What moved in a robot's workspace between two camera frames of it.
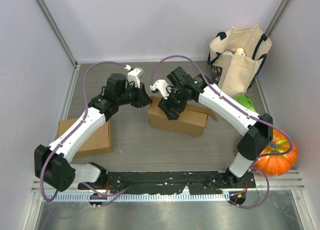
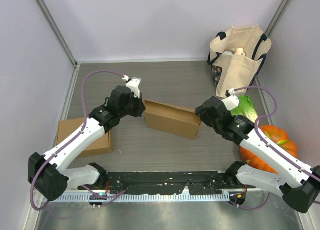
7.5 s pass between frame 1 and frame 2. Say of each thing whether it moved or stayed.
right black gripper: moved
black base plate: stayed
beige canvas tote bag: stayed
